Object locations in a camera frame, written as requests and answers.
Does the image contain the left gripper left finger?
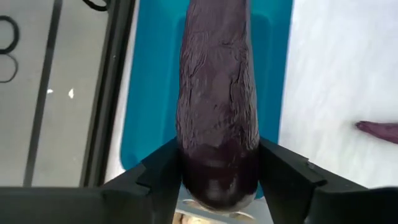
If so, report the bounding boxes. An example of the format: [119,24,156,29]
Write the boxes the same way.
[93,137,183,224]

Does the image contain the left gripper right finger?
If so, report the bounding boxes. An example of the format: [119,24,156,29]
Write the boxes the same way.
[259,136,371,224]

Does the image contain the long purple sweet potato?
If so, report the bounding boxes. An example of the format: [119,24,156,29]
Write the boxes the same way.
[175,0,261,213]

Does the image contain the small purple eggplant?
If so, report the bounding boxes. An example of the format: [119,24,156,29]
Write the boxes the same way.
[355,120,398,145]

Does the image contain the teal plastic bin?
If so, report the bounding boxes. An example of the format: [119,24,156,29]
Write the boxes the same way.
[119,0,295,200]

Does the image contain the black metal table frame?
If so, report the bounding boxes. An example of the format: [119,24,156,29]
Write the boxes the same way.
[78,0,138,188]

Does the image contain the coiled black cable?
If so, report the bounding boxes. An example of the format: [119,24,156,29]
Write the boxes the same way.
[0,14,21,84]

